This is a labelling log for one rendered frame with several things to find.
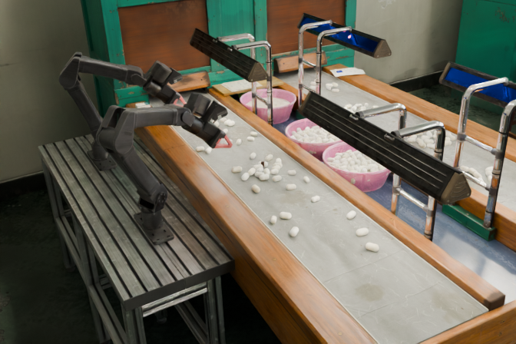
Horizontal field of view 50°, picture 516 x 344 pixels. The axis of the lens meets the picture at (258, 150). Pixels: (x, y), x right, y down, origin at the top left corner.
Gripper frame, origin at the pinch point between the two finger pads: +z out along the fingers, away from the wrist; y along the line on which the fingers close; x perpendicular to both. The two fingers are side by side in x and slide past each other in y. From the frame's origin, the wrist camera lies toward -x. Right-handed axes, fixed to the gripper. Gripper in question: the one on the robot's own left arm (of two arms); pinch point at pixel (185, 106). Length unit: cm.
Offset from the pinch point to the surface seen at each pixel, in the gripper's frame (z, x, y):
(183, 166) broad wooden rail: -4.6, 15.9, -34.4
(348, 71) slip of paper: 82, -58, 25
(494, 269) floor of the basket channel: 47, -16, -123
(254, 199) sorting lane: 8, 9, -64
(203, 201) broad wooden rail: -5, 19, -59
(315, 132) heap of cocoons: 42, -21, -29
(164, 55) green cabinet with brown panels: -2.1, -11.9, 43.0
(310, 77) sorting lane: 71, -45, 35
